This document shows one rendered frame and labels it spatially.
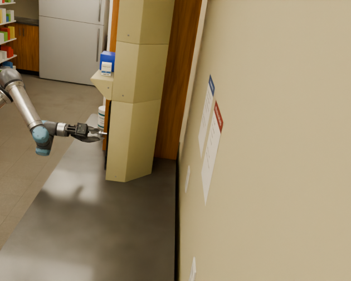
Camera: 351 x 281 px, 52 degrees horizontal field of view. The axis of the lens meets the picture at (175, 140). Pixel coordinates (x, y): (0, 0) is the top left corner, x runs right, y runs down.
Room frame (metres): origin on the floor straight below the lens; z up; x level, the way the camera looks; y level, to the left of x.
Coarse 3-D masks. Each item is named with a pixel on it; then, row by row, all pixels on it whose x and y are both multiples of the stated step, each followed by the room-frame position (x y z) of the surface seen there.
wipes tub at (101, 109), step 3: (99, 108) 2.47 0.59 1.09; (102, 108) 2.48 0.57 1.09; (99, 111) 2.46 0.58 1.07; (102, 111) 2.44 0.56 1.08; (99, 114) 2.46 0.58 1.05; (102, 114) 2.44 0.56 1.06; (99, 117) 2.46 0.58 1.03; (102, 117) 2.44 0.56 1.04; (99, 120) 2.45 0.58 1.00; (102, 120) 2.44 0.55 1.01; (99, 123) 2.45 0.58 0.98; (102, 123) 2.44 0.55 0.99; (99, 126) 2.45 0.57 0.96; (102, 126) 2.44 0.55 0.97
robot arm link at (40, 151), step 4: (52, 136) 1.76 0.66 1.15; (52, 140) 1.75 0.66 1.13; (36, 144) 1.67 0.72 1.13; (48, 144) 1.68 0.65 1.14; (36, 148) 1.68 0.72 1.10; (40, 148) 1.68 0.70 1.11; (44, 148) 1.68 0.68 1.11; (48, 148) 1.70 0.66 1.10; (36, 152) 1.68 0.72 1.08; (40, 152) 1.67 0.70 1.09; (44, 152) 1.67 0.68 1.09; (48, 152) 1.69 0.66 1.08
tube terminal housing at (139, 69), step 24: (120, 48) 1.74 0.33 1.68; (144, 48) 1.78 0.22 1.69; (120, 72) 1.74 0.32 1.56; (144, 72) 1.79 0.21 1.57; (120, 96) 1.75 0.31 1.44; (144, 96) 1.80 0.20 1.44; (120, 120) 1.75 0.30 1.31; (144, 120) 1.82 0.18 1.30; (120, 144) 1.75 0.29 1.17; (144, 144) 1.84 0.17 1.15; (120, 168) 1.75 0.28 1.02; (144, 168) 1.85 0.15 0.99
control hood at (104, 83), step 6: (96, 72) 1.86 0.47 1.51; (96, 78) 1.76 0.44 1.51; (102, 78) 1.77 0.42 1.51; (108, 78) 1.79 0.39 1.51; (96, 84) 1.74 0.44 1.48; (102, 84) 1.74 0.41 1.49; (108, 84) 1.74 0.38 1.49; (102, 90) 1.74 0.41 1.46; (108, 90) 1.74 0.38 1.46; (108, 96) 1.74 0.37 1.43
